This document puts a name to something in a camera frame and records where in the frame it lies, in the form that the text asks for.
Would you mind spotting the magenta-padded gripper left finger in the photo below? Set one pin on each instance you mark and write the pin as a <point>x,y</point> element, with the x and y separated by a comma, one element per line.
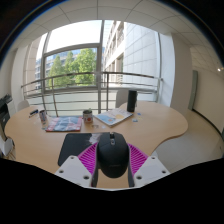
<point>74,168</point>

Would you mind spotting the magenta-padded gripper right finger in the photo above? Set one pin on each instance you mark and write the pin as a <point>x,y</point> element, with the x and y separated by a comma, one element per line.
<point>150,168</point>

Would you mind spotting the black computer mouse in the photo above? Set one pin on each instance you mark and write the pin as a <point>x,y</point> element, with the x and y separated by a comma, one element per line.
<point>112,156</point>

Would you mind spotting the black mouse pad with print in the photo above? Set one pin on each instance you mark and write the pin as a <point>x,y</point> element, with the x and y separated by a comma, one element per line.
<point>75,146</point>

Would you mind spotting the red magazine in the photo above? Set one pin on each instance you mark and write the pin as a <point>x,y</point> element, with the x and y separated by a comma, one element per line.
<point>64,124</point>

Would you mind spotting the small drink can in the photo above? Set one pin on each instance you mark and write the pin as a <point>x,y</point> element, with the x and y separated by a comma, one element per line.
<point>43,118</point>

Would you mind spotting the light blue magazine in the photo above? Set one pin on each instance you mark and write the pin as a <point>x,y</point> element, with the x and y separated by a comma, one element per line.
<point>113,117</point>

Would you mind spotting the black pen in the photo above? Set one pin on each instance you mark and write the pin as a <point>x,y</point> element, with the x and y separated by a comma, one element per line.
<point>33,112</point>

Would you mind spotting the black cylindrical bottle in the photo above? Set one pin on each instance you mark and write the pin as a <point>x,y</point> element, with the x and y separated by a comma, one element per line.
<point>131,100</point>

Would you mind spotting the white chair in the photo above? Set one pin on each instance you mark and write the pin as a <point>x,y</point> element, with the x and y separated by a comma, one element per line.
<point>6,146</point>
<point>22,105</point>
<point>121,97</point>

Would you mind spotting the black printer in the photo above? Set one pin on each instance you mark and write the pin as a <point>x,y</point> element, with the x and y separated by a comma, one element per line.
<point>4,116</point>

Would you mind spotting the metal balcony railing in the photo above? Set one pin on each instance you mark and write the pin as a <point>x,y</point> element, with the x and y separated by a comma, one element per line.
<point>83,74</point>

